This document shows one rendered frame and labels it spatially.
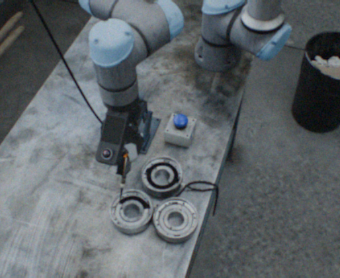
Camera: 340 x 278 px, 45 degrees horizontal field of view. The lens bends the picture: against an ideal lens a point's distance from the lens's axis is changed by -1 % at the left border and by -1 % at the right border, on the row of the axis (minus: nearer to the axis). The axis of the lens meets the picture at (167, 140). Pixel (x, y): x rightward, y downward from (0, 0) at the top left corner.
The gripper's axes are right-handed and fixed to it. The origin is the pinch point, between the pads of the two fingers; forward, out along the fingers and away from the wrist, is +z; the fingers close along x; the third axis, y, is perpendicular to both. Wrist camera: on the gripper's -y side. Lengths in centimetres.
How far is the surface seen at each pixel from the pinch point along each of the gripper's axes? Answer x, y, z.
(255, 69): -18, 137, 93
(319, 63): -49, 118, 62
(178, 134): -7.8, 16.9, 8.6
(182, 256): -18.1, -13.5, 13.1
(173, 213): -13.2, -4.6, 11.1
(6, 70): 124, 92, 93
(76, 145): 19.1, 7.8, 13.1
